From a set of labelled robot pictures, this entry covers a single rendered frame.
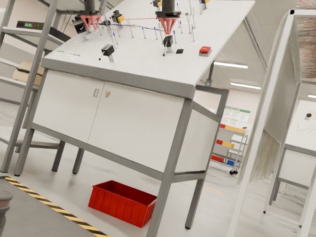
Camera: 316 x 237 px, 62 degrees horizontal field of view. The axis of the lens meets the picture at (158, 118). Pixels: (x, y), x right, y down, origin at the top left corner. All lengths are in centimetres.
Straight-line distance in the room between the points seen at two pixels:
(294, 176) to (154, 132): 288
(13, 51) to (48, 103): 764
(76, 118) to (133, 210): 68
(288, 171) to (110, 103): 296
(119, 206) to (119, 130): 49
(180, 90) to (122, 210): 85
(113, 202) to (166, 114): 69
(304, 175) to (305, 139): 50
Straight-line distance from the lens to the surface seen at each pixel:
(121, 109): 154
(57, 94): 193
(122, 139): 151
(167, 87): 137
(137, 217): 172
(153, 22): 207
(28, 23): 238
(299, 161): 402
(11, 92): 967
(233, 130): 646
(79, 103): 176
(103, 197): 178
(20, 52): 968
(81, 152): 248
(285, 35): 166
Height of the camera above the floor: 63
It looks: 1 degrees up
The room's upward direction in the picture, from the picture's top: 16 degrees clockwise
